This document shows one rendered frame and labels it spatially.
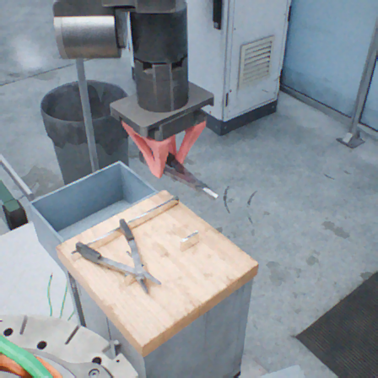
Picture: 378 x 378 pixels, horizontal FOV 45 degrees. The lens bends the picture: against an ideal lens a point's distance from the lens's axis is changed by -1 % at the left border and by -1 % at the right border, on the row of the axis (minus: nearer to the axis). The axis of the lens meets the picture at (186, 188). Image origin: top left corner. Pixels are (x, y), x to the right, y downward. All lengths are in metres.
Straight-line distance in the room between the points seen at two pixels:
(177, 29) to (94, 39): 0.08
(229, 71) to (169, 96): 2.14
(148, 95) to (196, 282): 0.24
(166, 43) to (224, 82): 2.19
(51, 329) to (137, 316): 0.10
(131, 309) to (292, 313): 1.39
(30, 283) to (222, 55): 1.85
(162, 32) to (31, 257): 0.70
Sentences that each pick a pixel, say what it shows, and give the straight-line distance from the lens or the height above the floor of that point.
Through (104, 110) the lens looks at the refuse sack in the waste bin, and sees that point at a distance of 2.27.
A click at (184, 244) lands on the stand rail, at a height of 1.08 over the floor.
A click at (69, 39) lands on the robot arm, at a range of 0.47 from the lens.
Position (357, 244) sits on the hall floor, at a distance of 2.25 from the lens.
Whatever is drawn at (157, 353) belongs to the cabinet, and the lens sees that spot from 0.58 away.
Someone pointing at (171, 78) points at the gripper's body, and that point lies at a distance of 0.48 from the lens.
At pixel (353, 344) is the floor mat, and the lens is 1.88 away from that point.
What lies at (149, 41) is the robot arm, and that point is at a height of 1.35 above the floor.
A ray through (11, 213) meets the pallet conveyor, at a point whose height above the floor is 0.75.
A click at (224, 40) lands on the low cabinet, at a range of 2.55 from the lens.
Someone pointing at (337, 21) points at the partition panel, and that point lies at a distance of 2.79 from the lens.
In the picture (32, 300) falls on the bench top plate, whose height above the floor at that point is 0.78.
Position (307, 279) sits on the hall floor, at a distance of 2.04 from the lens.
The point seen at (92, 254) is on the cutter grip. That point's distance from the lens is 0.59.
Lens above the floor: 1.52
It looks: 39 degrees down
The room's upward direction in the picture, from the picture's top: straight up
